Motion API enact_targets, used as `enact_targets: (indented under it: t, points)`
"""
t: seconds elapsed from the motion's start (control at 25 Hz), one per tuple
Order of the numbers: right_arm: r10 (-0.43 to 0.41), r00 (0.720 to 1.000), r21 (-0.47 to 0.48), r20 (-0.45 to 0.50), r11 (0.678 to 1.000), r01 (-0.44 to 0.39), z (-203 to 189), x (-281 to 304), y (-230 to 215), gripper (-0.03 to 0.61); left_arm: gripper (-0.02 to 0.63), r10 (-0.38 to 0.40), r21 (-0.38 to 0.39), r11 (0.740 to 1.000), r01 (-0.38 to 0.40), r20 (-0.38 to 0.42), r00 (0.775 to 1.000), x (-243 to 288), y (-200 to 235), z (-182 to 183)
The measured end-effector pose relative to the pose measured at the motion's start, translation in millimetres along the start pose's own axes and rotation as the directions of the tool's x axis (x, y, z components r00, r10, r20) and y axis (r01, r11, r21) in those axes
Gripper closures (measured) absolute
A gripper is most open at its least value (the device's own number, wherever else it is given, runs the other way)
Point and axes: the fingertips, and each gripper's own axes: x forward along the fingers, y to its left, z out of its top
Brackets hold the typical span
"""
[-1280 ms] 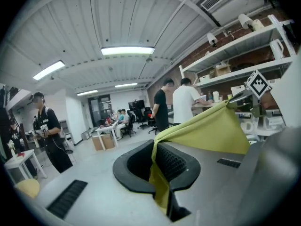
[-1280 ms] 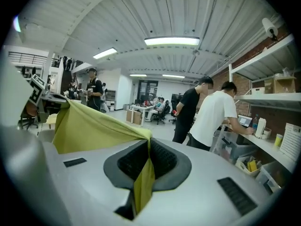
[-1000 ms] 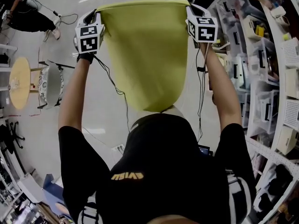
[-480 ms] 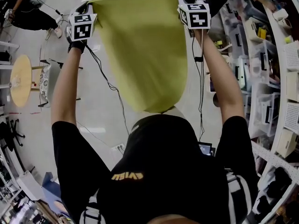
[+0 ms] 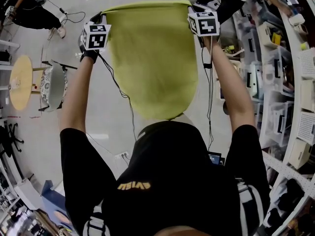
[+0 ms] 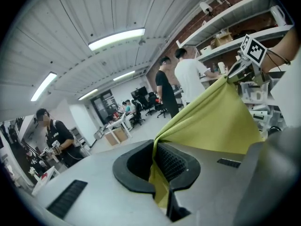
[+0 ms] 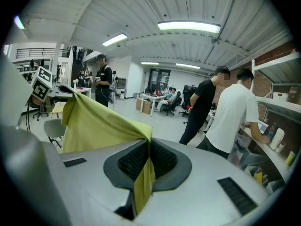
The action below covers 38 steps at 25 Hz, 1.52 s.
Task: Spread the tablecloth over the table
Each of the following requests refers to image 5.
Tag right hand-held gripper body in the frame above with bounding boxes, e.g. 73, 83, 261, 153
187, 10, 221, 48

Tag person's black shirt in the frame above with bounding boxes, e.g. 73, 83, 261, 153
59, 120, 272, 236

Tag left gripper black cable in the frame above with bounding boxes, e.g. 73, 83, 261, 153
97, 52, 138, 143

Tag grey looped floor cable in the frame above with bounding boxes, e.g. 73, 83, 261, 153
31, 0, 86, 25

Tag black floor cable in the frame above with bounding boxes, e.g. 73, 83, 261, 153
86, 132, 117, 155

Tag white side table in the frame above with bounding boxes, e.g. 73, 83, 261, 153
0, 39, 21, 71

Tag black screen device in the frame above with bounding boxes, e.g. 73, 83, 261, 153
207, 151, 226, 167

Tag black office chair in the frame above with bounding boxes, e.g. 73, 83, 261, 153
0, 122, 25, 157

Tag floral seat cushion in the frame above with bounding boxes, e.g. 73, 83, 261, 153
39, 66, 68, 103

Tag dark grey storage bin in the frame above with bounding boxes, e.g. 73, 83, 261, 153
220, 36, 245, 59

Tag person's left forearm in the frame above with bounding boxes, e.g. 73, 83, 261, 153
61, 57, 95, 109

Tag white plastic box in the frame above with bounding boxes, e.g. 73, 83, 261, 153
13, 178, 43, 210

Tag row of clear storage boxes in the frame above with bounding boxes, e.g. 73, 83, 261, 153
235, 0, 296, 152

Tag black bag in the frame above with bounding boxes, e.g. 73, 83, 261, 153
277, 177, 306, 211

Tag person's right forearm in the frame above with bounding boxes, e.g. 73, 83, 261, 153
210, 39, 250, 104

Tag beige bin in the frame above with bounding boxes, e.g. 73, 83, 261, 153
258, 23, 284, 49

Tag grey chair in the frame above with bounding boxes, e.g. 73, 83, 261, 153
38, 59, 78, 113

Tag blue cardboard box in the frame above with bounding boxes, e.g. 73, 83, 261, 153
41, 179, 72, 234

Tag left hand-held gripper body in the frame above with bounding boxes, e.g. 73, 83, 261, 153
79, 24, 112, 64

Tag small white box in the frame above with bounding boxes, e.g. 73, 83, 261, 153
288, 13, 306, 27

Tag round wooden table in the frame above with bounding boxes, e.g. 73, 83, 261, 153
8, 55, 33, 111

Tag white metal shelving rack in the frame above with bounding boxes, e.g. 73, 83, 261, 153
231, 0, 315, 236

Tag yellow-green cloth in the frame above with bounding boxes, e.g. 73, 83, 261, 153
101, 0, 200, 121

